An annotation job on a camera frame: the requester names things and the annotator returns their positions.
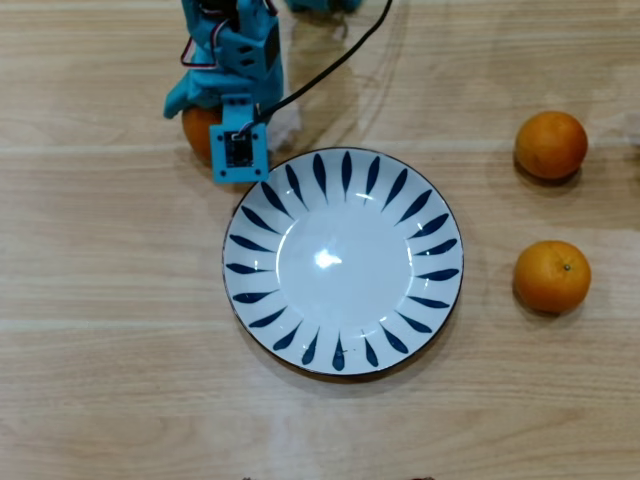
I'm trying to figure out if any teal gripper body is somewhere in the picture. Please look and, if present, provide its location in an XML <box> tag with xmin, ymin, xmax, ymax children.
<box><xmin>188</xmin><ymin>67</ymin><xmax>286</xmax><ymax>109</ymax></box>

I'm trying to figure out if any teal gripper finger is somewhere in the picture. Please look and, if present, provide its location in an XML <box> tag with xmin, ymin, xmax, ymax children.
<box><xmin>163</xmin><ymin>74</ymin><xmax>198</xmax><ymax>120</ymax></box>

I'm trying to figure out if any large orange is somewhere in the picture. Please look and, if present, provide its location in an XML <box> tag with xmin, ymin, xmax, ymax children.
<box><xmin>181</xmin><ymin>105</ymin><xmax>224</xmax><ymax>162</ymax></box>

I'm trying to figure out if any medium orange with dark scars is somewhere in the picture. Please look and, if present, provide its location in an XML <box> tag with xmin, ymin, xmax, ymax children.
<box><xmin>514</xmin><ymin>110</ymin><xmax>590</xmax><ymax>181</ymax></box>

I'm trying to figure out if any small orange with green stem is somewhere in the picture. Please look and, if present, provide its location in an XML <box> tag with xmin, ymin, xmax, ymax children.
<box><xmin>512</xmin><ymin>239</ymin><xmax>593</xmax><ymax>315</ymax></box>

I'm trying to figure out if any teal robot base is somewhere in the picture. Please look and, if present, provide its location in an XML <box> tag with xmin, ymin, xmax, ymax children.
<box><xmin>283</xmin><ymin>0</ymin><xmax>367</xmax><ymax>14</ymax></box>

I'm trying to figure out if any white plate with blue petals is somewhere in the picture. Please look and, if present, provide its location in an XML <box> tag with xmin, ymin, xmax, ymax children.
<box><xmin>221</xmin><ymin>146</ymin><xmax>465</xmax><ymax>378</ymax></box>

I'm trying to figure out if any red white servo cable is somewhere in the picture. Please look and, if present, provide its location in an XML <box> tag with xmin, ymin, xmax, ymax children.
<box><xmin>179</xmin><ymin>17</ymin><xmax>224</xmax><ymax>72</ymax></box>

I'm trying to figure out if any teal-cased wrist camera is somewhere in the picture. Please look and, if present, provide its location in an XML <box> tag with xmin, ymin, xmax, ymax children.
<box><xmin>209</xmin><ymin>94</ymin><xmax>272</xmax><ymax>187</ymax></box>

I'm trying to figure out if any black camera cable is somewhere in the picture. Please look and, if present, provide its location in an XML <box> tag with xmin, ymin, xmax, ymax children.
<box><xmin>252</xmin><ymin>0</ymin><xmax>395</xmax><ymax>124</ymax></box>

